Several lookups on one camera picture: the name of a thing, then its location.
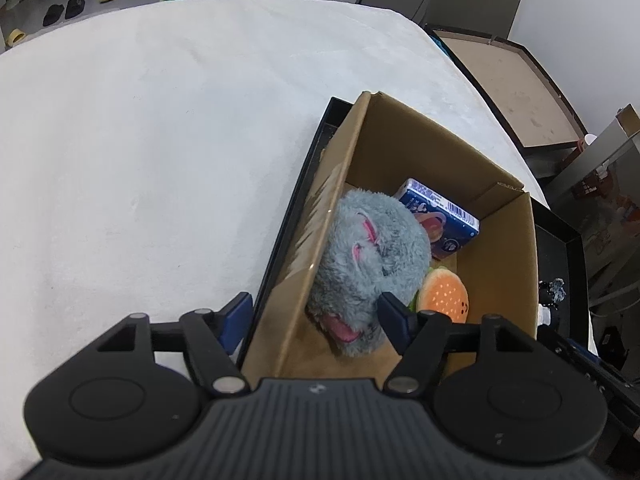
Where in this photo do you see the grey mouse plush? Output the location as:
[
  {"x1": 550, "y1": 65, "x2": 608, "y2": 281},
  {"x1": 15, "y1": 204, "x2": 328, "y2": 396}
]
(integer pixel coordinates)
[{"x1": 305, "y1": 188, "x2": 432, "y2": 358}]

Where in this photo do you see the brown cardboard box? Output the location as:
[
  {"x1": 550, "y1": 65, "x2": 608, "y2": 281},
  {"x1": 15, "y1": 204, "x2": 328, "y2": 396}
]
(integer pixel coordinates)
[{"x1": 241, "y1": 91, "x2": 540, "y2": 386}]

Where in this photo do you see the black white plush toy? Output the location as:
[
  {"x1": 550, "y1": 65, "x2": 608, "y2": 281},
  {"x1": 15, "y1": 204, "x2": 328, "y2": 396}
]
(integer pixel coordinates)
[{"x1": 537, "y1": 276, "x2": 568, "y2": 326}]

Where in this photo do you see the blue snack carton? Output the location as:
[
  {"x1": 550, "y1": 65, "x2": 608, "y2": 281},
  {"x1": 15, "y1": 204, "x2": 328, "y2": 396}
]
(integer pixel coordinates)
[{"x1": 390, "y1": 178, "x2": 481, "y2": 261}]

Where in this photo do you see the black top desk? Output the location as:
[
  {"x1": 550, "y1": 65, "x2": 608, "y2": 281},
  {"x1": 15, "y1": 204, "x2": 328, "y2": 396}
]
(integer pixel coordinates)
[{"x1": 542, "y1": 104, "x2": 640, "y2": 311}]

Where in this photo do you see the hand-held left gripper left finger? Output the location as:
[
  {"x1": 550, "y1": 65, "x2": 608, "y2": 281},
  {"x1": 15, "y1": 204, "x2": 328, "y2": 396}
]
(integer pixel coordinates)
[{"x1": 92, "y1": 291, "x2": 253, "y2": 396}]

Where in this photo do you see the brown flat board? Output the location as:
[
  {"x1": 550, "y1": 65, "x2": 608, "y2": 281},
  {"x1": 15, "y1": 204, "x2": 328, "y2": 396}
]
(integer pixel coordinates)
[{"x1": 425, "y1": 27, "x2": 590, "y2": 158}]

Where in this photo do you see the orange burger plush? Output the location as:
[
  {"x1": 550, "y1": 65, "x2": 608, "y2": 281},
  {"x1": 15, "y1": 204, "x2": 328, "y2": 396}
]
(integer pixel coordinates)
[{"x1": 407, "y1": 266, "x2": 470, "y2": 325}]

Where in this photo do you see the black tray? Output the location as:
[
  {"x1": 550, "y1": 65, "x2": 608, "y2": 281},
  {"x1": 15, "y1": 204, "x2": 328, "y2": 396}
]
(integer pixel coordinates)
[{"x1": 235, "y1": 96, "x2": 593, "y2": 376}]

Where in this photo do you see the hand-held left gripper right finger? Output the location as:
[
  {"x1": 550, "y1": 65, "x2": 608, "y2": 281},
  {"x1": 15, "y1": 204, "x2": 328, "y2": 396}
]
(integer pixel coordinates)
[{"x1": 377, "y1": 291, "x2": 541, "y2": 396}]

